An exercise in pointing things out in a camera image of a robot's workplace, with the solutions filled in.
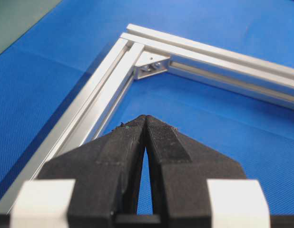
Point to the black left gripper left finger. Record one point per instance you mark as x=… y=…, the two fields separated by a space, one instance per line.
x=84 y=187

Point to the blue table mat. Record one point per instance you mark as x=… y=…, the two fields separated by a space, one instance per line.
x=43 y=71

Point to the aluminium extrusion frame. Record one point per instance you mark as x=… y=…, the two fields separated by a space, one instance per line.
x=139 y=53

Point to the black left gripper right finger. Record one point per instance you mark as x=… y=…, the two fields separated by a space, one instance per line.
x=194 y=186

